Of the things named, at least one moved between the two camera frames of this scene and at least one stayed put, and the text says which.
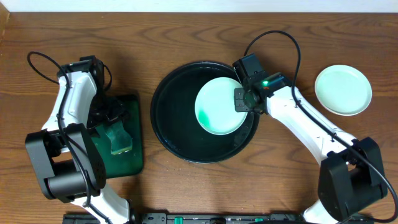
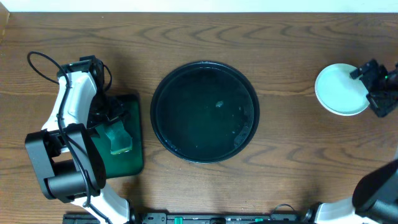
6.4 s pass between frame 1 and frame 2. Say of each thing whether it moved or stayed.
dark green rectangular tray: stayed
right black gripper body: moved
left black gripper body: stayed
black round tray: stayed
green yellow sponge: stayed
